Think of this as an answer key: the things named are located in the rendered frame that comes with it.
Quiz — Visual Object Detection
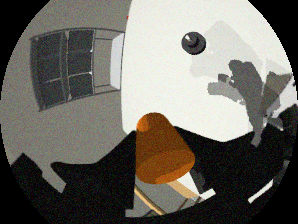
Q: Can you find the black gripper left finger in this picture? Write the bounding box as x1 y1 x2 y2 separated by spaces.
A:
51 129 137 210

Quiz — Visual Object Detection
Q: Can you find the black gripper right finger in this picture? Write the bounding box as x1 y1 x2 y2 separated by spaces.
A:
173 125 255 194

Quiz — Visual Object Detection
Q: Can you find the orange tapered knob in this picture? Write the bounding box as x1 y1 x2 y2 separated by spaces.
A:
136 112 196 185

